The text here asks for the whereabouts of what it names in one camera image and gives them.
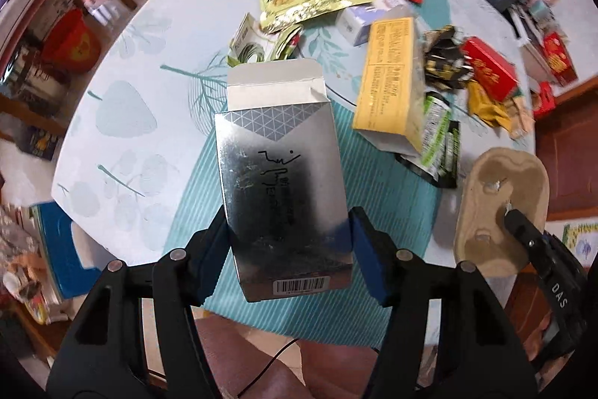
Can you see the wooden cabinet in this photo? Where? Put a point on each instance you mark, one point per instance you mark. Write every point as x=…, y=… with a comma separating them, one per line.
x=570, y=156

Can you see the brown cardboard cup tray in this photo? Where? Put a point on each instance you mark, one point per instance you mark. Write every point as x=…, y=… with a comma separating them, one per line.
x=486, y=212

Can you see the red cardboard box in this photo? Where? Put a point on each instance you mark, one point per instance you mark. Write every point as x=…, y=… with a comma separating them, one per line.
x=490, y=69

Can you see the person's right leg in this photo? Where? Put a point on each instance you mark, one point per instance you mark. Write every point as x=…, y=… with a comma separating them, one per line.
x=336, y=371

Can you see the yellow cardboard box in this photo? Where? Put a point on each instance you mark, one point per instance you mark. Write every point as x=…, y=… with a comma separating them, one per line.
x=387, y=76

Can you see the pile of plastic bags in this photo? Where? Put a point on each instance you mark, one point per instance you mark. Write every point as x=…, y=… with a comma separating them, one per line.
x=23, y=268

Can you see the red gift box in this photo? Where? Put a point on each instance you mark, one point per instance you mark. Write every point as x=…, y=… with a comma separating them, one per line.
x=558, y=57

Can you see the black green snack packet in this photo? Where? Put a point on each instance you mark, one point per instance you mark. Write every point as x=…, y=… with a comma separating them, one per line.
x=439, y=142

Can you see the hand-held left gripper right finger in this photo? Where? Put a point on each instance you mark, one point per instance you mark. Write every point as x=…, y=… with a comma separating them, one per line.
x=369, y=261

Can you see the blue plastic stool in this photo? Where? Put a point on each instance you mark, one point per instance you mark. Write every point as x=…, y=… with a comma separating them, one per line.
x=56, y=249

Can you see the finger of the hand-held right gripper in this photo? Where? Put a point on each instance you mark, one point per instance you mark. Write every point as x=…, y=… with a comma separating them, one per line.
x=521, y=228

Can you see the white purple carton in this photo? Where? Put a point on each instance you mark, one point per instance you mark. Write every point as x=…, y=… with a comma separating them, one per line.
x=359, y=18

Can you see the colourful printed mat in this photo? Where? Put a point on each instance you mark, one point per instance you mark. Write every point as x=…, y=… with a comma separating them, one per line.
x=581, y=240

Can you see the small red box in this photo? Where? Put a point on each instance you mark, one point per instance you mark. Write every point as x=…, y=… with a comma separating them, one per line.
x=544, y=100

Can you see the black gold wrapper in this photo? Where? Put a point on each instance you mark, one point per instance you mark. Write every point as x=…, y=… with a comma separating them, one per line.
x=444, y=57

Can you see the teal leaf-print tablecloth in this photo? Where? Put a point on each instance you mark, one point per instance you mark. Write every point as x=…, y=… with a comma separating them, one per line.
x=140, y=100

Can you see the silver cardboard box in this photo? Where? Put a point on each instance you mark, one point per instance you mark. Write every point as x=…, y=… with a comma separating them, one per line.
x=280, y=174

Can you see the small green wrapper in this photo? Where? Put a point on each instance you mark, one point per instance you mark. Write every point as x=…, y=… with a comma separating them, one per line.
x=287, y=41

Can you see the white green crumpled carton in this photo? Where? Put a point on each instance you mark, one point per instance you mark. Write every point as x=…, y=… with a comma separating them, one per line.
x=250, y=43

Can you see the red bucket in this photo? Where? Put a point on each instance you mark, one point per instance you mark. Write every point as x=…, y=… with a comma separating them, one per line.
x=70, y=41

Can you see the cluttered wooden shelf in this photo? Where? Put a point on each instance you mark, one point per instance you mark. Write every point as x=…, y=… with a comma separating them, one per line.
x=37, y=76

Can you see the yellow crumpled wrapper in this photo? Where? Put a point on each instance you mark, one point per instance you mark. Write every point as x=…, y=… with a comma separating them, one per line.
x=486, y=107

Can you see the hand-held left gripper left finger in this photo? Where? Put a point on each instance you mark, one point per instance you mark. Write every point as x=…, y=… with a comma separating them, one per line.
x=212, y=256

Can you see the brown crumpled wrapper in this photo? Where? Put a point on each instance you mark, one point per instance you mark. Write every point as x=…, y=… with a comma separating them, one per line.
x=521, y=116

